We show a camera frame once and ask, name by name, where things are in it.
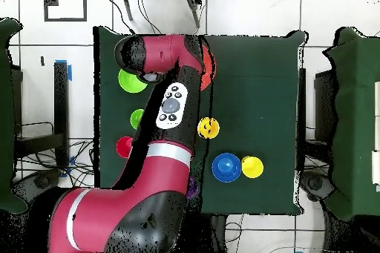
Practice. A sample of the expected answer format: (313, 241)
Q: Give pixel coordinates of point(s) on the large orange bowl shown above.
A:
(209, 69)

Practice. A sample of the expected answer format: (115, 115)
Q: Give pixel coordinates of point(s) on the yellow ridged cup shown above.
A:
(208, 128)

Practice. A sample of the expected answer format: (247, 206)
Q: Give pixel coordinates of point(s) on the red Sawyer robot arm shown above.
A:
(133, 199)

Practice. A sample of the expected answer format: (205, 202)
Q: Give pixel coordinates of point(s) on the small green bowl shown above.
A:
(129, 82)

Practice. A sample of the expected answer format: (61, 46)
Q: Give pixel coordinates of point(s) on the green ridged cup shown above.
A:
(136, 119)

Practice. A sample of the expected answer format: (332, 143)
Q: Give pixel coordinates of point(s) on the red cup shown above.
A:
(123, 147)

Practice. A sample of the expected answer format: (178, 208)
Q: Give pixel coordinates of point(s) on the black metal stand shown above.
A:
(322, 101)
(61, 101)

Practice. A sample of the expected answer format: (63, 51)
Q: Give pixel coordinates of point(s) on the dark green table cloth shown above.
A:
(255, 101)

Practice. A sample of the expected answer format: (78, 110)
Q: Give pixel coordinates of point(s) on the small dark blue bowl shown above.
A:
(226, 167)

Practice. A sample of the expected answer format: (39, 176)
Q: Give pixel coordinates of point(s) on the purple cup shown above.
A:
(193, 187)

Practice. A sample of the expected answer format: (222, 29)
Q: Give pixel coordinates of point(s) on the tall smooth yellow cup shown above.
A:
(252, 167)

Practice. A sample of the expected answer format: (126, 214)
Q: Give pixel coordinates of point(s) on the green cloth covered table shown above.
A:
(353, 116)
(6, 116)

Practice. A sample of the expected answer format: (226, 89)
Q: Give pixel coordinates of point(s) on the grey chair base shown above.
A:
(41, 181)
(314, 182)

